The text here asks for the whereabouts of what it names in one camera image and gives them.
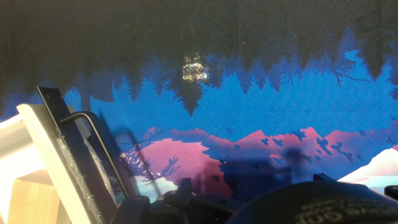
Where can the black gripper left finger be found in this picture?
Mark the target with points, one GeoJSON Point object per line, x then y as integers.
{"type": "Point", "coordinates": [183, 199]}

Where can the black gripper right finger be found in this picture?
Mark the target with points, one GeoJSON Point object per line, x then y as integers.
{"type": "Point", "coordinates": [323, 176]}

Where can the printed landscape table mat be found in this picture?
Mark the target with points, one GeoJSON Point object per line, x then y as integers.
{"type": "Point", "coordinates": [248, 102]}

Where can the wooden cube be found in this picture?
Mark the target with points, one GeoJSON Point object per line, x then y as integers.
{"type": "Point", "coordinates": [34, 202]}

